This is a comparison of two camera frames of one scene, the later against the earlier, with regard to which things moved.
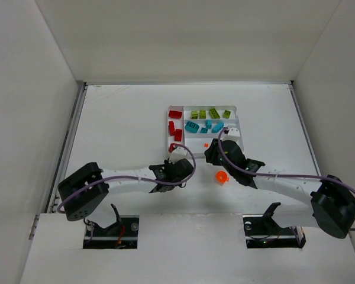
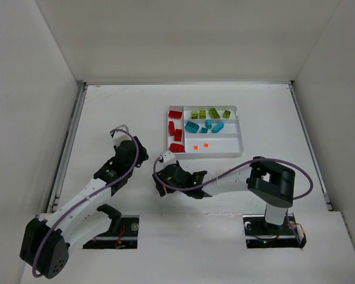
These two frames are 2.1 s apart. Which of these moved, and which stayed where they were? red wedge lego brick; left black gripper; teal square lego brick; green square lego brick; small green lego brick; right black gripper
Moved: right black gripper; left black gripper
Stayed: teal square lego brick; red wedge lego brick; green square lego brick; small green lego brick
